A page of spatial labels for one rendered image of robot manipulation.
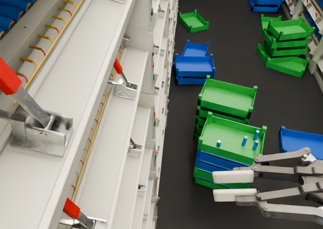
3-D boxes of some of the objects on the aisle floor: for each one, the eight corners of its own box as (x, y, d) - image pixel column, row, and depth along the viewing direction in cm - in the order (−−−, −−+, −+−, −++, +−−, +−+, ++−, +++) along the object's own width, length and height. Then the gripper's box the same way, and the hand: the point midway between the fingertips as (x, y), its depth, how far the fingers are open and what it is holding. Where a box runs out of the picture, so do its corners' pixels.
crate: (325, 141, 185) (330, 133, 179) (331, 167, 171) (337, 159, 165) (278, 133, 189) (281, 125, 184) (280, 158, 175) (284, 150, 170)
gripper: (379, 243, 41) (217, 241, 46) (341, 155, 53) (213, 160, 58) (398, 222, 36) (213, 222, 41) (351, 129, 47) (209, 137, 52)
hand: (233, 185), depth 49 cm, fingers open, 3 cm apart
